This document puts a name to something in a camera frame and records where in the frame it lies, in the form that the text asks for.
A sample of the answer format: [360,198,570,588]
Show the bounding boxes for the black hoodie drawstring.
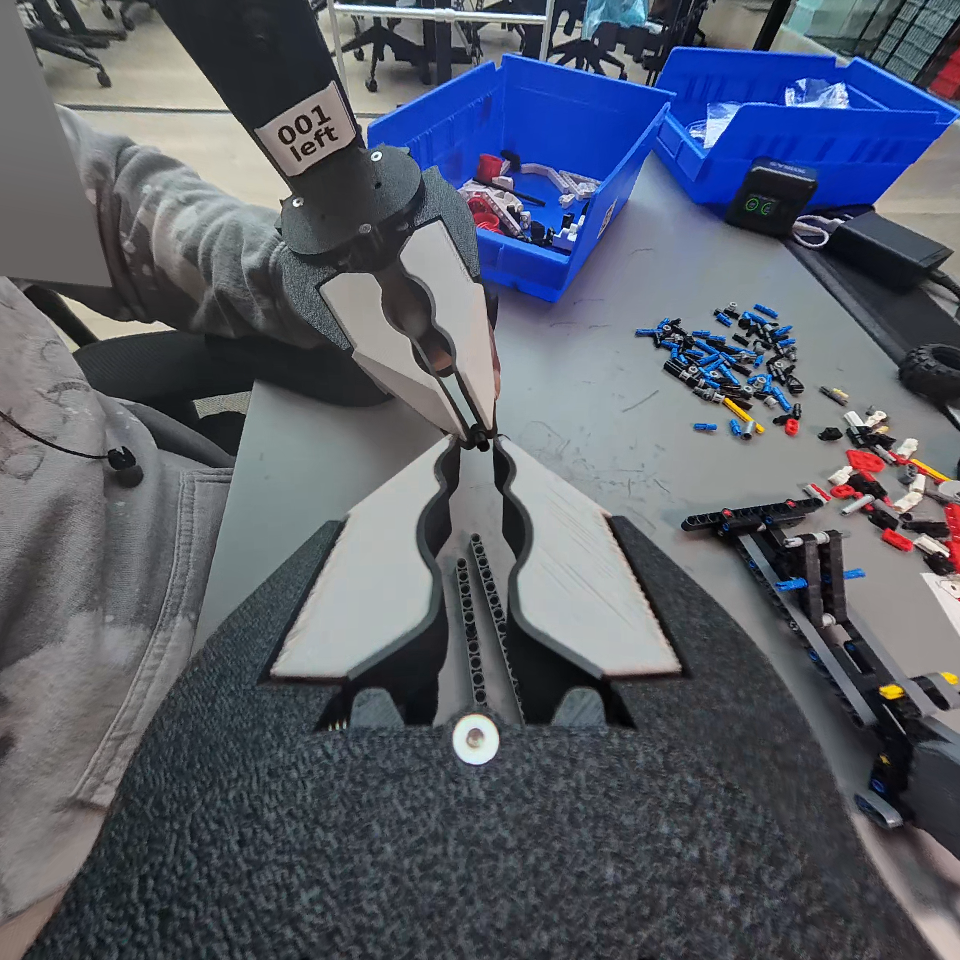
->
[0,408,145,489]

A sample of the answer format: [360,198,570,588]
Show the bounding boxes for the heap of white red pieces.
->
[457,150,603,252]

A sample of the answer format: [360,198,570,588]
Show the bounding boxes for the clear plastic bags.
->
[686,75,852,147]

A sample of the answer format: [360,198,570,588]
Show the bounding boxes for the black power adapter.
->
[821,210,955,294]

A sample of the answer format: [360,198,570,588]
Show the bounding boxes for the blue bin with plastic bags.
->
[652,46,960,211]

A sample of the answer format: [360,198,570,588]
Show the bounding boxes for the storage rack with bins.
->
[810,0,960,99]

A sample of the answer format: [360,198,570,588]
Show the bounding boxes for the white sticker sheet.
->
[921,572,960,624]

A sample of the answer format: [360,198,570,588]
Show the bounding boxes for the black charger with green lights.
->
[723,157,819,240]

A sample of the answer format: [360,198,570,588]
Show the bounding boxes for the pile of blue black pins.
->
[636,300,807,414]

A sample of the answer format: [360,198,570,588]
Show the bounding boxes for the blue bin with brick pieces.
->
[367,52,676,305]

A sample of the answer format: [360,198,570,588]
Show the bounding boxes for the white cable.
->
[791,213,852,250]

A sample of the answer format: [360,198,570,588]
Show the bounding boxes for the toy truck chassis assembly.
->
[681,498,960,830]

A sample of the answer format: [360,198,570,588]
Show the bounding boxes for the pile of toy brick pieces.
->
[802,405,960,579]

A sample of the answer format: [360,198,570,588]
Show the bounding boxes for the long grey beam with pins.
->
[453,558,489,706]

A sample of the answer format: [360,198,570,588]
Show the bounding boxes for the long grey perforated beam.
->
[468,532,526,725]

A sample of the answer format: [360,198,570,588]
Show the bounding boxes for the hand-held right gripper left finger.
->
[268,433,462,725]

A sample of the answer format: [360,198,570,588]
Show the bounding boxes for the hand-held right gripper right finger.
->
[491,435,684,725]

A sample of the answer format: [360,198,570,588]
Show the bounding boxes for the metal table frame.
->
[330,0,560,65]

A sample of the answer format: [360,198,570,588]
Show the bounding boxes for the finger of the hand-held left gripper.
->
[318,270,472,442]
[399,223,501,438]

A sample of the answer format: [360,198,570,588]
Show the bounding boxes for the black rubber toy tyre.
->
[898,343,960,406]

